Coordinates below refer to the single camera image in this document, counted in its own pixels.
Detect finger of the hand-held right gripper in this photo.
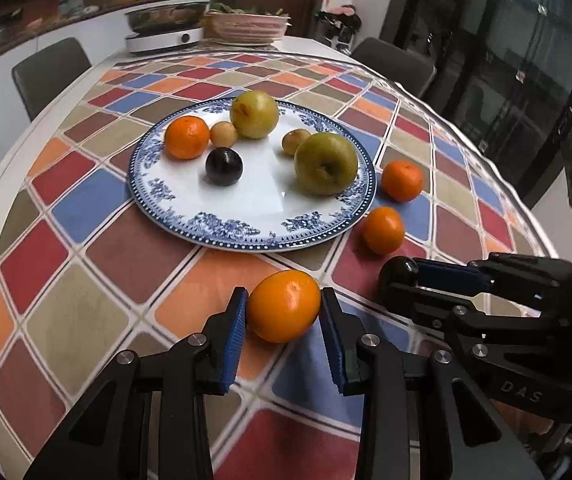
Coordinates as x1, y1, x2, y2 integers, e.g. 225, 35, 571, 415
378, 282, 468, 332
412, 257, 493, 292

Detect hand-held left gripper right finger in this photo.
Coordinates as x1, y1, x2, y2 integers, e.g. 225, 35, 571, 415
319, 286, 547, 480

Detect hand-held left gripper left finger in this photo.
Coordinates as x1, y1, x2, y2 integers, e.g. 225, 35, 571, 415
23, 286, 250, 480

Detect dark purple plum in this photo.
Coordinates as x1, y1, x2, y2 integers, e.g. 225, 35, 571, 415
378, 256, 419, 291
205, 147, 243, 186

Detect orange mandarin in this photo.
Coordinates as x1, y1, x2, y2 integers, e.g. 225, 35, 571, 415
363, 206, 406, 255
381, 160, 425, 203
164, 115, 211, 160
247, 269, 322, 344

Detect blue patterned white plate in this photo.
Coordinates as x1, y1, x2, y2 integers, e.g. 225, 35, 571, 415
128, 98, 378, 252

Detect green apple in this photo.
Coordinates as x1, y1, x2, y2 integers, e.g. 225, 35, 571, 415
294, 132, 359, 196

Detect tan longan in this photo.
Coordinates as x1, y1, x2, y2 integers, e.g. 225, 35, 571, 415
210, 121, 238, 148
282, 129, 313, 157

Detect yellow pear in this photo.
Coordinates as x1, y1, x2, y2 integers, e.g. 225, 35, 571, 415
230, 90, 280, 140

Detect colourful checked tablecloth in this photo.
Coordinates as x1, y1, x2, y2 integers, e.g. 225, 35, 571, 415
0, 52, 552, 480

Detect grey dining chair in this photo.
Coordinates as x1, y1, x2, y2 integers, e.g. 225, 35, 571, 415
11, 37, 93, 122
351, 37, 437, 98

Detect black framed glass door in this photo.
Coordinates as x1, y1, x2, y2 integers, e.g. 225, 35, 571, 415
391, 0, 572, 211

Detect white induction cooker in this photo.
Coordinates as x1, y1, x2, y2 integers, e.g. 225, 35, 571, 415
125, 26, 204, 56

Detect pink woven basket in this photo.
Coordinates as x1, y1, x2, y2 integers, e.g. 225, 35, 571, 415
203, 10, 292, 45

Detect leafy green vegetables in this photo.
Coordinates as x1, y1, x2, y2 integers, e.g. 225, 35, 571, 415
208, 2, 287, 17

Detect steel cooking pan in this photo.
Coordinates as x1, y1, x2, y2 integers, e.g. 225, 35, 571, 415
125, 0, 213, 36

